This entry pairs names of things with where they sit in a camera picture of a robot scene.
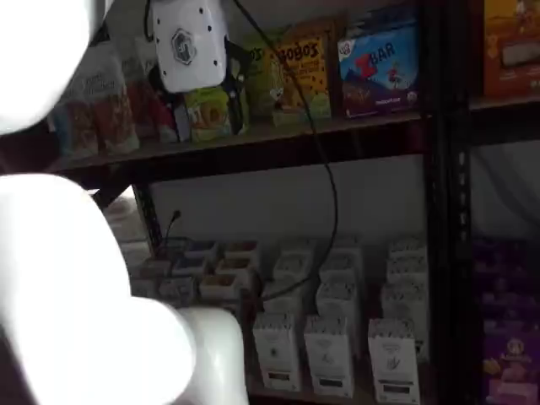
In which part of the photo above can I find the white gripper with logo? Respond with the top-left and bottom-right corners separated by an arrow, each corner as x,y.
148,0 -> 251,143

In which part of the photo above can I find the white tea box green strip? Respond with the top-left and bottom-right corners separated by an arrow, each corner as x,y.
386,257 -> 428,288
381,282 -> 428,321
387,235 -> 428,262
367,318 -> 422,404

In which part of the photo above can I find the green Bobo's apple pie box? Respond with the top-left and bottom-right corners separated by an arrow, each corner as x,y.
241,31 -> 282,124
184,86 -> 235,143

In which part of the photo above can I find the black metal shelf rack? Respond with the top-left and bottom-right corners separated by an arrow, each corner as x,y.
445,0 -> 540,405
41,0 -> 451,405

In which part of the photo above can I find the yellow Bobo's peanut butter box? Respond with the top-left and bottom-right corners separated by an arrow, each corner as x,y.
269,23 -> 333,123

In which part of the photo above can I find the blue flax oatmeal box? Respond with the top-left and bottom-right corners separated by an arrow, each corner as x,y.
173,256 -> 208,278
158,276 -> 198,301
185,240 -> 219,259

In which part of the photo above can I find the purely elizabeth yellow label box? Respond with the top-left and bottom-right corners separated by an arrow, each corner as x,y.
197,273 -> 242,301
213,256 -> 255,278

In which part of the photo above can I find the blue Z Bar box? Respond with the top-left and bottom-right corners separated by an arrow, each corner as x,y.
336,19 -> 422,120

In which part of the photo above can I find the white tea box pink strip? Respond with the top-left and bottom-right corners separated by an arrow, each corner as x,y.
319,252 -> 363,284
316,280 -> 359,318
303,315 -> 354,398

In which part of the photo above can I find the orange snack box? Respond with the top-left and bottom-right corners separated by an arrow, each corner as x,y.
482,0 -> 540,99

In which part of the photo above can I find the purple Annie's box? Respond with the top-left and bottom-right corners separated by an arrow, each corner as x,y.
474,290 -> 540,328
480,324 -> 540,405
472,261 -> 540,296
472,238 -> 528,267

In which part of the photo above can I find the granola bag red label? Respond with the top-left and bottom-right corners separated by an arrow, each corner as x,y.
121,40 -> 181,144

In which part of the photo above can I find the granola bag orange label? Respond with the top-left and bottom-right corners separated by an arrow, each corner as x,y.
69,41 -> 141,155

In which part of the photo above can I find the granola bag blue label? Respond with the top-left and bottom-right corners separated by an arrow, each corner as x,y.
46,99 -> 100,161

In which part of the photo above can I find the black plug with cord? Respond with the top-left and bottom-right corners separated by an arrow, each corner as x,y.
161,209 -> 183,254

